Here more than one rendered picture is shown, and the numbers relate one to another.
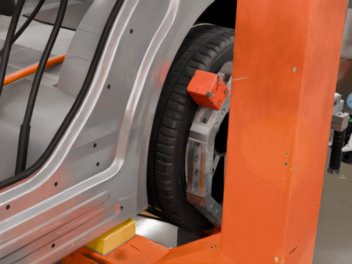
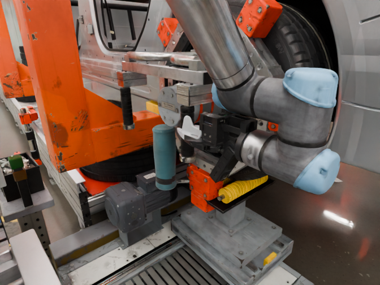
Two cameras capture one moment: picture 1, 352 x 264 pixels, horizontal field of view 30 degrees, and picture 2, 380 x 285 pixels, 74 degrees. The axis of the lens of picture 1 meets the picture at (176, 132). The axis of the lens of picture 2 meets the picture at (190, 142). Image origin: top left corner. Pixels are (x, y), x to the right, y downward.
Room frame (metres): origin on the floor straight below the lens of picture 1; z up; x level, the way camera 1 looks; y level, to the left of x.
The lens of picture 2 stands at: (2.05, -1.10, 1.05)
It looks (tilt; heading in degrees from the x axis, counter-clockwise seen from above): 22 degrees down; 104
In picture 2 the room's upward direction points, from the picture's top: straight up
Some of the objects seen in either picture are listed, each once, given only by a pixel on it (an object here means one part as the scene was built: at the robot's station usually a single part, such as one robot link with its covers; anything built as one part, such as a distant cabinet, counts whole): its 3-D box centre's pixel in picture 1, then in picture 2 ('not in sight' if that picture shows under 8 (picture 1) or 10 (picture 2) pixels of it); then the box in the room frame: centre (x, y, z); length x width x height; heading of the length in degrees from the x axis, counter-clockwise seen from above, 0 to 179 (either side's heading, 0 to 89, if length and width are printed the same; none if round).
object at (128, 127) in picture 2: not in sight; (126, 107); (1.62, -0.31, 0.83); 0.04 x 0.04 x 0.16
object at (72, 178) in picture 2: not in sight; (38, 135); (0.28, 0.56, 0.28); 2.47 x 0.09 x 0.22; 144
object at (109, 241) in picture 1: (102, 229); (162, 106); (1.57, 0.19, 0.71); 0.14 x 0.14 x 0.05; 54
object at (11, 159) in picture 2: not in sight; (16, 162); (1.25, -0.47, 0.64); 0.04 x 0.04 x 0.04; 54
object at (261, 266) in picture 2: not in sight; (228, 234); (2.00, -0.08, 0.13); 0.50 x 0.36 x 0.10; 144
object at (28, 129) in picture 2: not in sight; (30, 138); (0.31, 0.45, 0.30); 0.09 x 0.05 x 0.50; 144
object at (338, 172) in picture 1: (337, 150); (187, 132); (1.90, -0.51, 0.83); 0.04 x 0.04 x 0.16
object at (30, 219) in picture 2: not in sight; (31, 224); (1.06, -0.33, 0.21); 0.10 x 0.10 x 0.42; 54
